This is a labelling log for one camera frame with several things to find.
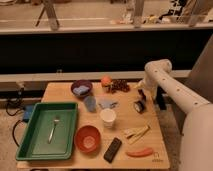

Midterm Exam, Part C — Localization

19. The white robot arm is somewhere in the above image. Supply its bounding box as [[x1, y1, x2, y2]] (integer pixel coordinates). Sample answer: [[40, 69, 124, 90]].
[[136, 59, 213, 171]]

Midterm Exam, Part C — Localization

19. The black brush with round head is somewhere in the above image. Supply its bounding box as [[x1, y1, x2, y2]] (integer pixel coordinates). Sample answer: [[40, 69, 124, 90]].
[[134, 89, 146, 113]]

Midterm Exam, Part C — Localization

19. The green plastic tray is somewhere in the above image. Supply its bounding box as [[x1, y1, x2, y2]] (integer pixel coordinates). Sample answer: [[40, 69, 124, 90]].
[[16, 102, 78, 161]]

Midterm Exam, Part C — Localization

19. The orange fruit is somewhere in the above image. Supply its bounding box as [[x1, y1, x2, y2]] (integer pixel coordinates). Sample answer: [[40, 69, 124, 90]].
[[101, 76, 112, 87]]

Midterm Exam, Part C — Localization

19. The bunch of dark grapes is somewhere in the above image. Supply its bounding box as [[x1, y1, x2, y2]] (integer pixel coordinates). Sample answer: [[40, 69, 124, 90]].
[[110, 79, 130, 93]]

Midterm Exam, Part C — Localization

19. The blue cloth piece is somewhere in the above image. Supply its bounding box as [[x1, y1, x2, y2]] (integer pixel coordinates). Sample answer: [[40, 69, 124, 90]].
[[98, 99, 118, 109]]

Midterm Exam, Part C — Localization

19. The blue plastic cup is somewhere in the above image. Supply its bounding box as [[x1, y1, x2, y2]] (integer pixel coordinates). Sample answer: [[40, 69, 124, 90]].
[[83, 96, 96, 112]]

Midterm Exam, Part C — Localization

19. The blue sponge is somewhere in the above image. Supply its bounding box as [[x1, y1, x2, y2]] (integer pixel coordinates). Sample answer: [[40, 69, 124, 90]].
[[73, 86, 89, 95]]

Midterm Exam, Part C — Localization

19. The purple bowl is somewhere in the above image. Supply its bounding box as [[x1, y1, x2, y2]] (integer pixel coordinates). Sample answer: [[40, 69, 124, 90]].
[[71, 80, 93, 98]]

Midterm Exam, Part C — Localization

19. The white paper cup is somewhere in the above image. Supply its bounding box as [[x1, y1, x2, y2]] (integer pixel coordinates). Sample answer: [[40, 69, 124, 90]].
[[100, 108, 116, 128]]

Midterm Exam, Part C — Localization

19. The wooden table board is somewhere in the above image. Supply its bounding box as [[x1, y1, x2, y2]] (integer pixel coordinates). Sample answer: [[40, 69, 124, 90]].
[[17, 83, 170, 169]]

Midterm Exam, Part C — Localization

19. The beige wooden clip tool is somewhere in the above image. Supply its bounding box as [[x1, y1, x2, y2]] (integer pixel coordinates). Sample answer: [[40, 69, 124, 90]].
[[123, 125, 150, 144]]

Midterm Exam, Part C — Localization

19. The orange bowl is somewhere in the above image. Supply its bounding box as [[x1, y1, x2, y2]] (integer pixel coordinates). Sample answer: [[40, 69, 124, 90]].
[[74, 125, 101, 154]]

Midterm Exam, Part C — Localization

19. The metal spoon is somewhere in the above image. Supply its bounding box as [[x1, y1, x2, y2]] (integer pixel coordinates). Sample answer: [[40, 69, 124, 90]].
[[48, 116, 60, 144]]

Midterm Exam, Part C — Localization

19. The black remote control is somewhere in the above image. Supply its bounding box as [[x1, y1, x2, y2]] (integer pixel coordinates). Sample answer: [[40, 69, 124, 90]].
[[103, 137, 122, 163]]

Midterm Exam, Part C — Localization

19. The orange carrot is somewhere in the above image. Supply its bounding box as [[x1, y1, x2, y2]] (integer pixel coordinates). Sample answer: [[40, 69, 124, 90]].
[[126, 148, 154, 157]]

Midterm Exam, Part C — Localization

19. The blue power box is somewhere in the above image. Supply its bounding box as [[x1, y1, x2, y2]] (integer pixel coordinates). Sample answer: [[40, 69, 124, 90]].
[[23, 105, 34, 122]]

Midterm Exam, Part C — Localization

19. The black cable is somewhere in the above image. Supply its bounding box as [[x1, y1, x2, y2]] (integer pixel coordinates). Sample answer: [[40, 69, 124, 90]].
[[4, 87, 27, 148]]

